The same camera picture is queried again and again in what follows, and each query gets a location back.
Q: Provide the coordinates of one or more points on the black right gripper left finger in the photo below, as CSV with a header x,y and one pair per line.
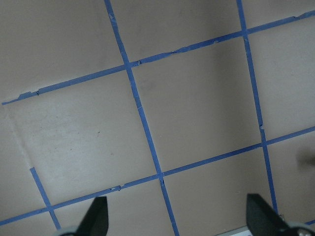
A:
x,y
96,220

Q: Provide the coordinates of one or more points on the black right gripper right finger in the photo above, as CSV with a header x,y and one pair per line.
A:
x,y
261,219

